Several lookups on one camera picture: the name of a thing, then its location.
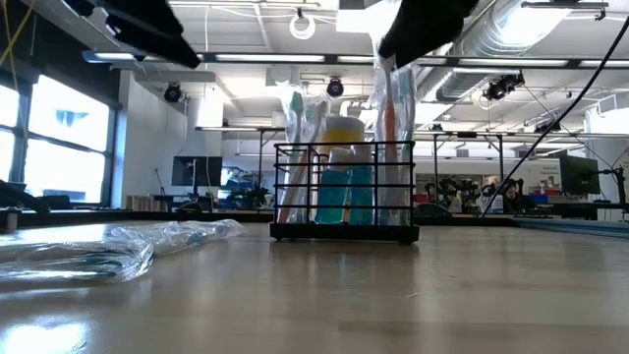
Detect black cable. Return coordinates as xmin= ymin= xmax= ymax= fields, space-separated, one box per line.
xmin=482 ymin=18 xmax=629 ymax=218

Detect yellow hanging cord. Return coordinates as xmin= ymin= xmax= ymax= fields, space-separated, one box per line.
xmin=0 ymin=0 xmax=38 ymax=94

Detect black wire caddy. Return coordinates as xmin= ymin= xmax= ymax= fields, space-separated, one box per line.
xmin=268 ymin=140 xmax=421 ymax=246

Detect silver ventilation duct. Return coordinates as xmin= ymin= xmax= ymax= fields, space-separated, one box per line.
xmin=366 ymin=0 xmax=576 ymax=117

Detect white cable coil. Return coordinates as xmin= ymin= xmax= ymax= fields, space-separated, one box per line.
xmin=288 ymin=13 xmax=317 ymax=41

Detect blue mouthwash bottle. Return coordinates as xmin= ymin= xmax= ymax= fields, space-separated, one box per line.
xmin=352 ymin=144 xmax=377 ymax=226
xmin=315 ymin=147 xmax=355 ymax=225

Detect white ceiling light panel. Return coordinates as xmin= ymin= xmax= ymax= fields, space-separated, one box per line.
xmin=336 ymin=7 xmax=394 ymax=35

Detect long ceiling light strip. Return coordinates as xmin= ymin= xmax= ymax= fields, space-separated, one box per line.
xmin=82 ymin=50 xmax=629 ymax=69

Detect black metal gantry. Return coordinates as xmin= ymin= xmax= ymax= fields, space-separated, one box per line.
xmin=387 ymin=130 xmax=629 ymax=207
xmin=195 ymin=126 xmax=306 ymax=198

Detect person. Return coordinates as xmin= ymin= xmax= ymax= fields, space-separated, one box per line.
xmin=500 ymin=179 xmax=537 ymax=213

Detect wooden crates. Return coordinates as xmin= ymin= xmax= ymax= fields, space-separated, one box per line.
xmin=125 ymin=195 xmax=173 ymax=211

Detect black computer monitor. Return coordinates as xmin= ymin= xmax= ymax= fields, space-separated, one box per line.
xmin=170 ymin=155 xmax=224 ymax=188
xmin=558 ymin=155 xmax=601 ymax=197

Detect black chair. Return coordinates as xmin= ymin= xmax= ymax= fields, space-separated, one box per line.
xmin=33 ymin=195 xmax=73 ymax=211

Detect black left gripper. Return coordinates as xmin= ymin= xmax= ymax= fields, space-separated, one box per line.
xmin=66 ymin=0 xmax=202 ymax=70

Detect large bright window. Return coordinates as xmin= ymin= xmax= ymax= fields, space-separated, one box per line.
xmin=0 ymin=73 xmax=119 ymax=207

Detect white wall poster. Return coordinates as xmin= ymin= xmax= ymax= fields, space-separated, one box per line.
xmin=528 ymin=161 xmax=561 ymax=194

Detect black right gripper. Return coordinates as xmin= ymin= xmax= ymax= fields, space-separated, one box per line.
xmin=377 ymin=0 xmax=481 ymax=69

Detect black ceiling camera rig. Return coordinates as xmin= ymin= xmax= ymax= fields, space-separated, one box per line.
xmin=484 ymin=72 xmax=526 ymax=102

